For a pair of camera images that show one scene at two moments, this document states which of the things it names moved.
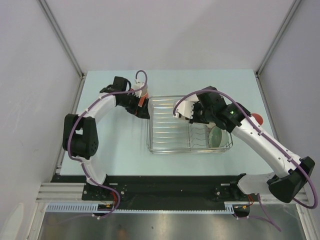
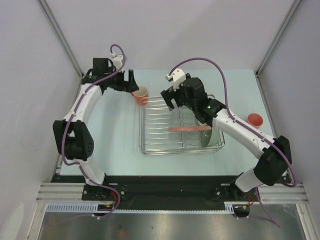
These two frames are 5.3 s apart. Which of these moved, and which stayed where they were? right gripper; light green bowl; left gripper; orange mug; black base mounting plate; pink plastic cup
Moved: right gripper; light green bowl; left gripper
Stayed: orange mug; black base mounting plate; pink plastic cup
